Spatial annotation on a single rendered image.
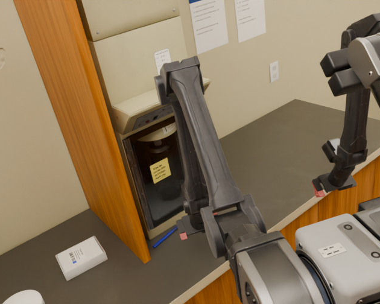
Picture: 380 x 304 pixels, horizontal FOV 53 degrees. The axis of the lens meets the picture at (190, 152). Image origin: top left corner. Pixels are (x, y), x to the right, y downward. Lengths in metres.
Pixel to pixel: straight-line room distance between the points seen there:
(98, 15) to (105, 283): 0.88
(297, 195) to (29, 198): 1.11
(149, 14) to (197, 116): 0.56
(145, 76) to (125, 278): 0.70
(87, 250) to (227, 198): 0.89
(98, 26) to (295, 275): 0.88
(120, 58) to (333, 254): 0.88
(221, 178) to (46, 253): 1.06
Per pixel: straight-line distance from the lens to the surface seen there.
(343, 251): 0.57
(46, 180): 1.72
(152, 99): 1.21
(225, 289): 1.51
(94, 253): 1.50
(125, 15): 1.23
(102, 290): 1.42
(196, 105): 0.79
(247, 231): 0.66
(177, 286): 1.34
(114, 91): 1.23
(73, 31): 1.06
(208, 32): 1.97
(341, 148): 1.26
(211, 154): 0.75
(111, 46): 1.21
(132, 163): 1.32
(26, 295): 1.31
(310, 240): 0.59
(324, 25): 2.68
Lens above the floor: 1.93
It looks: 29 degrees down
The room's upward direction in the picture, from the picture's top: 11 degrees counter-clockwise
